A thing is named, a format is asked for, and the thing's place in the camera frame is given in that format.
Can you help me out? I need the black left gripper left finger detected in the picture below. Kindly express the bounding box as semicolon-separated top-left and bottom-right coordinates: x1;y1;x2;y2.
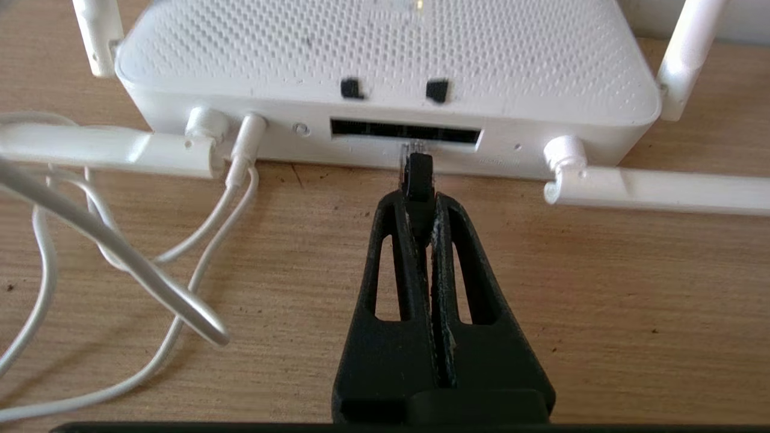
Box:
332;191;441;422

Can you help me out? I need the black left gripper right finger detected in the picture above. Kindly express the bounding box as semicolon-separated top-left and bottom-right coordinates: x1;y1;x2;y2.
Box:
431;192;556;422

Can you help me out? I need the black ethernet cable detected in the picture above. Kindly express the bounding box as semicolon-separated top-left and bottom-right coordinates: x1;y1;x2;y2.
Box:
400;140;436;244

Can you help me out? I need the white power adapter with cord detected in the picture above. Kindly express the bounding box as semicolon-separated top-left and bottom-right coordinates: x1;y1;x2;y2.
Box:
0;111;268;423

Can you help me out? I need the white router with antennas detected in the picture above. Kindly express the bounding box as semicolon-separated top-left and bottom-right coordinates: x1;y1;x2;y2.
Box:
0;0;770;217

